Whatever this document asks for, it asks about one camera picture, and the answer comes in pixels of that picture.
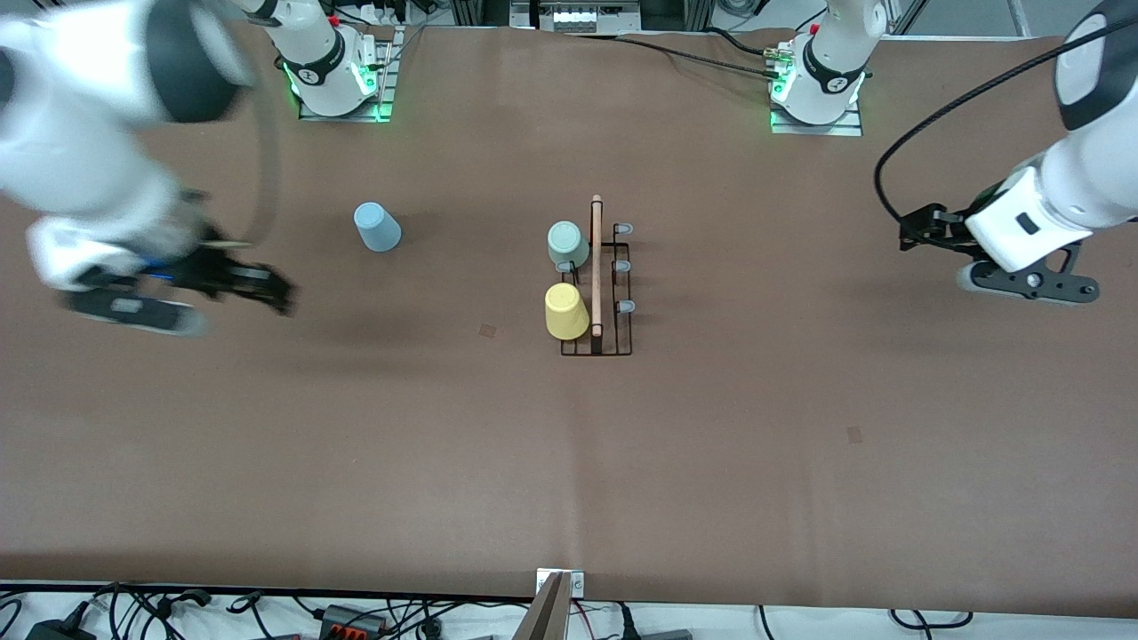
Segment yellow plastic cup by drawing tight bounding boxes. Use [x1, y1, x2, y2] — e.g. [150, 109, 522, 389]
[543, 282, 592, 342]

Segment pale green plastic cup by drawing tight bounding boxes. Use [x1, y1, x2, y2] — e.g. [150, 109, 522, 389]
[547, 220, 592, 271]

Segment black wire cup holder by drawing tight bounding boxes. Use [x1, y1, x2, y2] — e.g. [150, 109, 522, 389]
[555, 195, 637, 358]

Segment light blue plastic cup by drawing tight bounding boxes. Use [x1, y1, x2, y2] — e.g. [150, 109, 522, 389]
[354, 202, 403, 253]

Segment grey box with orange connectors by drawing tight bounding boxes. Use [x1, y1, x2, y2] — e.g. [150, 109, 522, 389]
[318, 604, 389, 640]

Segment black power adapter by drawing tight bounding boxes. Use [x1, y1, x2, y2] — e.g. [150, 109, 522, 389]
[24, 617, 97, 640]

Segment brown paper table cover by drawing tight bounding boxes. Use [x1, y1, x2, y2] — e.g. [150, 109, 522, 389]
[0, 20, 1138, 618]

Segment white electronics box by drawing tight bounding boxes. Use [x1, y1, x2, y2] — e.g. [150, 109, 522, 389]
[510, 0, 642, 36]

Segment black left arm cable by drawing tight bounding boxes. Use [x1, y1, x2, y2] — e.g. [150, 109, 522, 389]
[874, 18, 1138, 225]

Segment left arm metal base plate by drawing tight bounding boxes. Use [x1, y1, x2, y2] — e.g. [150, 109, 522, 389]
[770, 100, 864, 138]

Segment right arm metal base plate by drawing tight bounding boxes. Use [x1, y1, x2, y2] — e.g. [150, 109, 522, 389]
[298, 27, 397, 124]

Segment black cables to arm base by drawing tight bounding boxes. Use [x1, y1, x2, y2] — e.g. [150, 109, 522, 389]
[569, 27, 797, 84]

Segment thin black cable loop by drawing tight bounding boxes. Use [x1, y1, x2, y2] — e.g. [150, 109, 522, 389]
[888, 609, 975, 632]

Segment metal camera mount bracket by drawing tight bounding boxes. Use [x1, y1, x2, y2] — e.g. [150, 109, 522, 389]
[514, 569, 586, 640]

